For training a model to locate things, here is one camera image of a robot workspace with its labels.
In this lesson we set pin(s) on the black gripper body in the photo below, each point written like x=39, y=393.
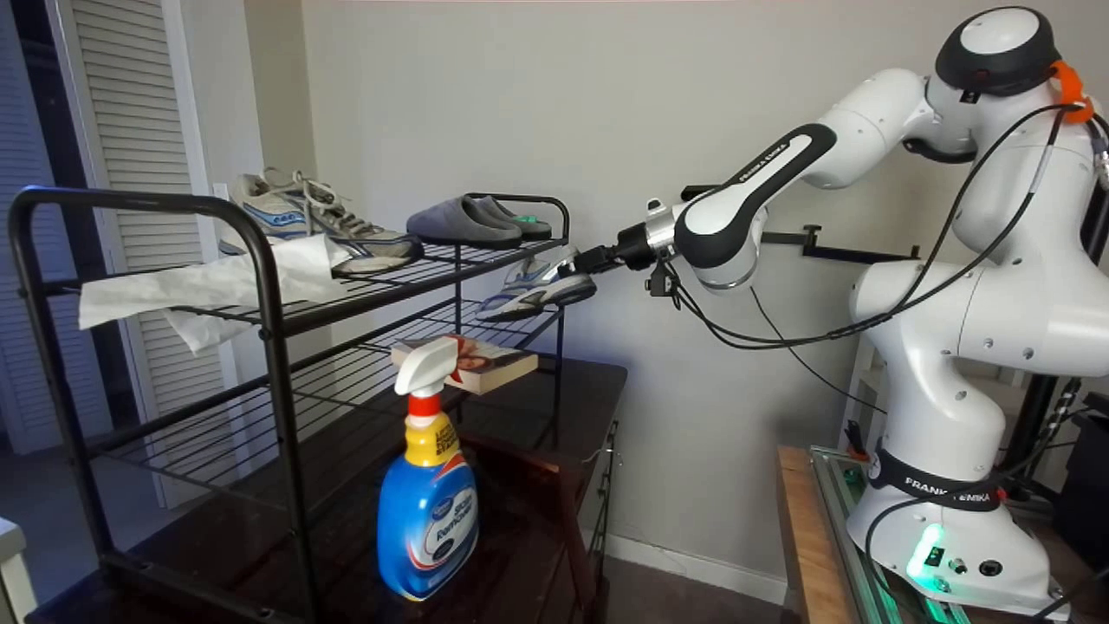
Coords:
x=629, y=249

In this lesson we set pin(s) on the blue grey sneaker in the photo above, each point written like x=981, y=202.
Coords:
x=540, y=292

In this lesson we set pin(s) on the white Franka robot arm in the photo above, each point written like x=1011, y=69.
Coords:
x=981, y=325

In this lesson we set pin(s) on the black metal shoe rack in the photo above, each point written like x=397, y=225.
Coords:
x=272, y=312

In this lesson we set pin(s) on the grey slipper green insole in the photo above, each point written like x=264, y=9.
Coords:
x=534, y=225

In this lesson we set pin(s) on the plain grey slipper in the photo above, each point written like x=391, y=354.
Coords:
x=464, y=223

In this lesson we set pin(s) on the paperback book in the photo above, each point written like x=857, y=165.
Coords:
x=487, y=364

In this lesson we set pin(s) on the white grey sneaker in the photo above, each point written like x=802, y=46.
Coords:
x=364, y=238

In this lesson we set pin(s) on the brown wooden coat hanger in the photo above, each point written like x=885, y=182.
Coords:
x=568, y=507

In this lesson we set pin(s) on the dark wooden dresser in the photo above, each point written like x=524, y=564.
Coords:
x=522, y=541

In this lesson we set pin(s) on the blue spray cleaner bottle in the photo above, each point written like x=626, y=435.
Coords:
x=428, y=521

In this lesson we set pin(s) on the white blue sneaker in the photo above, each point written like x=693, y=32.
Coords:
x=272, y=210

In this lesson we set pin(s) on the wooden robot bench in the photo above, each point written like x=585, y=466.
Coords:
x=802, y=541

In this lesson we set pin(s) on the white louvered closet door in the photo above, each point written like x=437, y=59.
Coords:
x=126, y=117

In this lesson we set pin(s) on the black computer box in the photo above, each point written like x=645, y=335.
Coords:
x=1086, y=485

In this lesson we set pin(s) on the white furniture piece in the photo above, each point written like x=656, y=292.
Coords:
x=11, y=565

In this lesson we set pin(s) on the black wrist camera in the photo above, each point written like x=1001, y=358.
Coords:
x=662, y=283

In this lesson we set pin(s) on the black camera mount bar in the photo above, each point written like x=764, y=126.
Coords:
x=845, y=249

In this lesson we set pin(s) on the silver aluminium mounting rail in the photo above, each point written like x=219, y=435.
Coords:
x=845, y=521

